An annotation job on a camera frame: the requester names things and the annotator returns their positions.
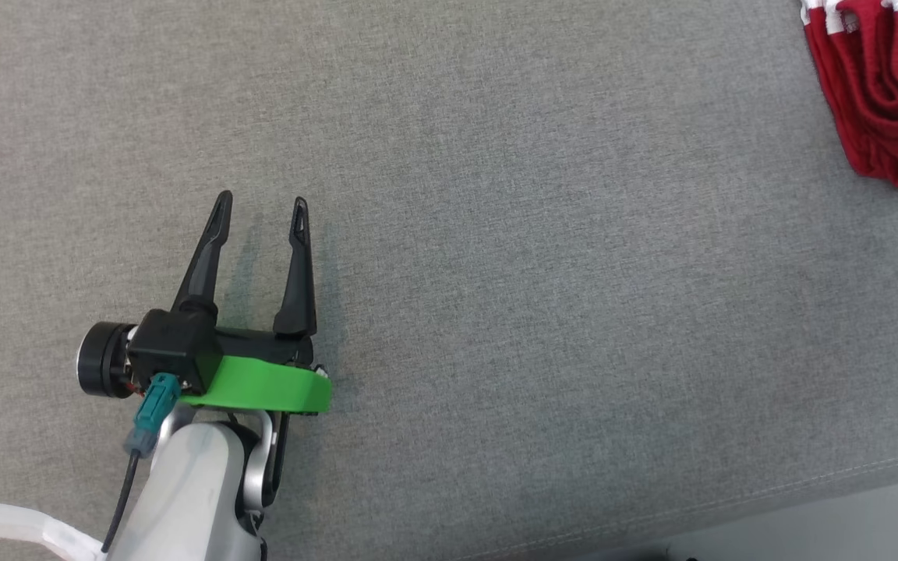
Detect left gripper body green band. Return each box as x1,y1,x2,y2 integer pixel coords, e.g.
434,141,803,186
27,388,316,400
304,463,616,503
77,321,334,415

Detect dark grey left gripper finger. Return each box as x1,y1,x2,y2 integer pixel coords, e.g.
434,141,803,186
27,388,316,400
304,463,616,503
273,196,318,337
171,190,234,316

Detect white tape label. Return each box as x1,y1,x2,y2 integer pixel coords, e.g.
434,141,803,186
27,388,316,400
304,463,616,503
0,500,107,561

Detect red shorts with white trim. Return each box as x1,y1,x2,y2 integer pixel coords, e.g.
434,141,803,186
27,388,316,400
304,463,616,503
800,0,898,191

